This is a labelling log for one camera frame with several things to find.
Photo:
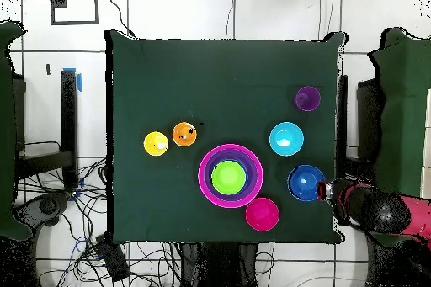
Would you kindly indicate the dark blue bowl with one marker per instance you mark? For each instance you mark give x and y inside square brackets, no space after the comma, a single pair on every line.
[303,182]

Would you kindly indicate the blue ringed flat-bottom bowl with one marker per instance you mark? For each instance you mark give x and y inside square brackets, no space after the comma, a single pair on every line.
[247,174]

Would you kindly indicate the green bowl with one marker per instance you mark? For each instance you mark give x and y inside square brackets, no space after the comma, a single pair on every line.
[229,177]

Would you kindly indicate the large pink bowl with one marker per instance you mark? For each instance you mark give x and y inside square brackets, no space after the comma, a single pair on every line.
[200,176]

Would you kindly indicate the orange cup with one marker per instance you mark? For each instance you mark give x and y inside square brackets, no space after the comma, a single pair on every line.
[180,130]

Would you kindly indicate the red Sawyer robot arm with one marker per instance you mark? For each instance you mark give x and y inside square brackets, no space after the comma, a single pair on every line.
[377,209]

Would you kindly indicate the small red-pink bowl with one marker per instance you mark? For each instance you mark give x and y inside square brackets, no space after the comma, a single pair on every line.
[262,214]

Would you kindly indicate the cyan bowl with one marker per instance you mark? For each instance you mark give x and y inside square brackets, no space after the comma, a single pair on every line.
[286,135]

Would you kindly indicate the black stand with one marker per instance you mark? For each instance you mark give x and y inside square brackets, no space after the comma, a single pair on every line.
[342,115]
[69,115]

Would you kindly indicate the purple cup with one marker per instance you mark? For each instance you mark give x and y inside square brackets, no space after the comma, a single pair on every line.
[308,98]

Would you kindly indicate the dark green side tablecloth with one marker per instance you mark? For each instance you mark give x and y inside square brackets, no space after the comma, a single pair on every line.
[404,132]
[6,132]

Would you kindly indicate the yellow cup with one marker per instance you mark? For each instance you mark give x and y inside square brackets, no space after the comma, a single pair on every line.
[152,139]

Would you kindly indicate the black box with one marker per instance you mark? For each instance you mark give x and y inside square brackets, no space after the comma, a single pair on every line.
[114,260]

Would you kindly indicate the blue tape piece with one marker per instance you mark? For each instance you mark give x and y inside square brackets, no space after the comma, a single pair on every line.
[79,82]

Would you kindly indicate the grey chair base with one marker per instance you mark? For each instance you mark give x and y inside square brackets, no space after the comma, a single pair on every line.
[47,206]

